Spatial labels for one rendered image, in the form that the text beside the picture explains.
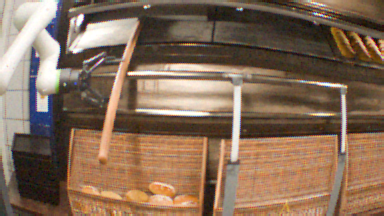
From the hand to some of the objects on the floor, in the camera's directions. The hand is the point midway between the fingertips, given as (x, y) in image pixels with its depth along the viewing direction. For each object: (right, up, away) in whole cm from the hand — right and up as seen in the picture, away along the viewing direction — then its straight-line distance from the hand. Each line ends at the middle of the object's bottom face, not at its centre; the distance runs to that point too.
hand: (118, 78), depth 373 cm
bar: (+26, -115, +37) cm, 123 cm away
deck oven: (+54, -75, +174) cm, 197 cm away
